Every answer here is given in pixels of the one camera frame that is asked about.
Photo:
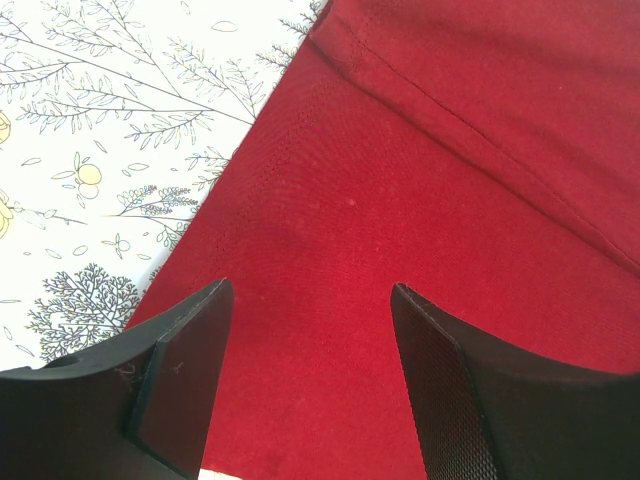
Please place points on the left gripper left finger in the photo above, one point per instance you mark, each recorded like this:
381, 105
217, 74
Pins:
136, 406

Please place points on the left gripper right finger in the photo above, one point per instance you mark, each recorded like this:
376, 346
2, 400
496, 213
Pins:
486, 409

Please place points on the dark red t shirt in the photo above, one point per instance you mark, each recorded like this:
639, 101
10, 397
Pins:
485, 153

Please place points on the floral patterned table mat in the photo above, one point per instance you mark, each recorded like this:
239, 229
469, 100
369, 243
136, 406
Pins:
117, 119

